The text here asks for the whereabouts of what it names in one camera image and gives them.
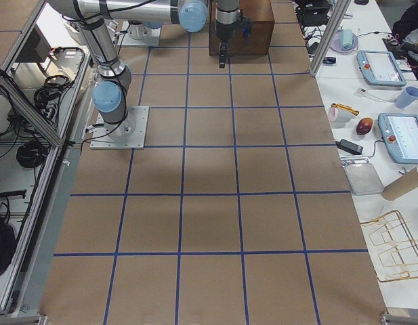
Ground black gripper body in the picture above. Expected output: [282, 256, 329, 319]
[215, 20, 236, 42]

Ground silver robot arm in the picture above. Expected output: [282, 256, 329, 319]
[49, 1, 209, 140]

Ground dark wooden drawer cabinet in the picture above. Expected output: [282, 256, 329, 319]
[228, 0, 274, 56]

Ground teal block in bowl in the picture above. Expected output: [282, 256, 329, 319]
[339, 29, 354, 51]

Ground small black connector box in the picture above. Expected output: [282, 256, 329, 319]
[322, 56, 337, 66]

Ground white bowl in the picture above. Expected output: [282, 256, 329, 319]
[330, 29, 358, 53]

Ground pink paper cup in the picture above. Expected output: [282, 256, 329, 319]
[327, 107, 354, 123]

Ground black rectangular device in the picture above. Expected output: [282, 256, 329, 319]
[335, 139, 363, 155]

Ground upper teach pendant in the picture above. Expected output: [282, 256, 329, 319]
[356, 50, 406, 87]

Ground teach pendant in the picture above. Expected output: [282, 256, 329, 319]
[377, 113, 418, 165]
[356, 50, 406, 87]

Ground dark red object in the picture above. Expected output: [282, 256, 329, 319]
[356, 117, 373, 135]

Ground light blue plastic cup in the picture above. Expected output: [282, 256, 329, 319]
[395, 86, 418, 109]

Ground metal tray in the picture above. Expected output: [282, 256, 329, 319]
[343, 162, 383, 196]

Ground lower teach pendant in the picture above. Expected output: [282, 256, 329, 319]
[377, 113, 418, 165]

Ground cardboard tube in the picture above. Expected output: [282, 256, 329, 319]
[381, 165, 418, 200]

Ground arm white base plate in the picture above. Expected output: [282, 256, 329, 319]
[89, 106, 149, 150]
[117, 20, 163, 47]

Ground aluminium frame post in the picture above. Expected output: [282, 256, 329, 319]
[309, 0, 351, 77]

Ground white remote with cable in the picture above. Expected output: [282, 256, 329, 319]
[356, 87, 396, 103]

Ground gold wire rack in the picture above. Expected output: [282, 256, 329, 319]
[360, 210, 418, 283]

